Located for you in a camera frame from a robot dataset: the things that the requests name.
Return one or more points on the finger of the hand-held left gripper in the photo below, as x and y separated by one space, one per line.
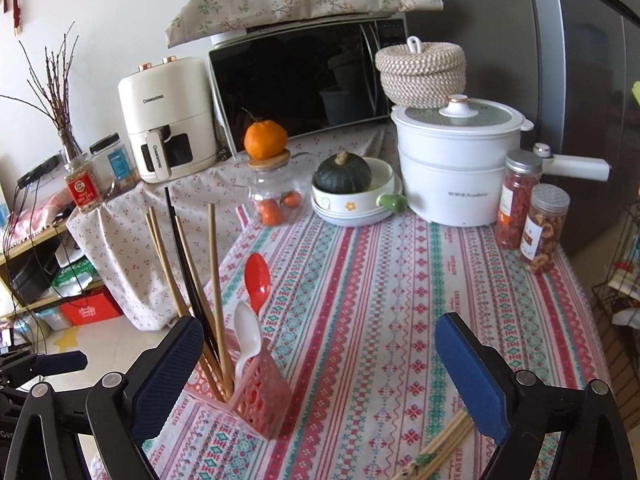
60 362

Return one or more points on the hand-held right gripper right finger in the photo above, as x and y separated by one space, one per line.
470 375

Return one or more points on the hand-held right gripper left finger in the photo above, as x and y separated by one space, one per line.
165 375

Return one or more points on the black chopstick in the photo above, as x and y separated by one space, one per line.
200 310
170 205

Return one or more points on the white plastic spoon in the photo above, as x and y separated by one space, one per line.
247 330

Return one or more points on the pink plastic basket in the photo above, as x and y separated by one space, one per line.
260 400

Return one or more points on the red plastic spoon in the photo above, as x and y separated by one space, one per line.
257 275

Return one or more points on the red box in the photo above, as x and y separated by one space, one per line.
90 307

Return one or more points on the wooden chopstick green patterned end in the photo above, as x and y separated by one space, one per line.
435 460
445 440

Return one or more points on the green white package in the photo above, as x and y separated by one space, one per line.
72 275

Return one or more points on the black device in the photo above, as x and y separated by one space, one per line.
30 275

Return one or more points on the wooden shelf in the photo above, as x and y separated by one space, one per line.
30 238

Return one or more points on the striped patterned tablecloth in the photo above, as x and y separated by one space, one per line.
360 310

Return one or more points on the white floral table cover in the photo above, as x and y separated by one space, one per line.
130 240

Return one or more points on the pink cloth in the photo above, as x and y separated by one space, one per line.
45 210

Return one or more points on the short jar of dried rings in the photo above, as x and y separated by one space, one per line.
545 230

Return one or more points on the red label jar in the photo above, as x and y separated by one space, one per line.
82 190

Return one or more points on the tall jar of red snacks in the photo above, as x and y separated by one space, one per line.
515 205

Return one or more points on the black power strip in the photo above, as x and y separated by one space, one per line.
37 170

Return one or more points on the small tangerine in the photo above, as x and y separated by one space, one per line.
271 212
291 200

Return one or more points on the white electric pot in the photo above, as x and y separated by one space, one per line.
450 180

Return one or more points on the blue label jar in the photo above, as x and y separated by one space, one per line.
120 165

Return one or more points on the glass vase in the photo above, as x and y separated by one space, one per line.
70 147

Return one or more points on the glass jar with wooden lid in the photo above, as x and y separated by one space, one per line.
265 180

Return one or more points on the black plug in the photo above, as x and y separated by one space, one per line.
221 154

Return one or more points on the dark green pumpkin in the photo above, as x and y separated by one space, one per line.
340 175

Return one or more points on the dry branches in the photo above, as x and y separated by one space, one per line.
60 115

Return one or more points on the large orange with stem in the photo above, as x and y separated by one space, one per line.
265 140

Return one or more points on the glass pot lid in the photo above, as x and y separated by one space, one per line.
480 112

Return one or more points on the white air fryer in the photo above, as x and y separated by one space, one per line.
170 105

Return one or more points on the woven lidded basket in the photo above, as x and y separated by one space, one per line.
420 75

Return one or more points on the black microwave oven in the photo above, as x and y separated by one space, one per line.
300 80

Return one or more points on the grey refrigerator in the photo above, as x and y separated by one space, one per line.
575 60

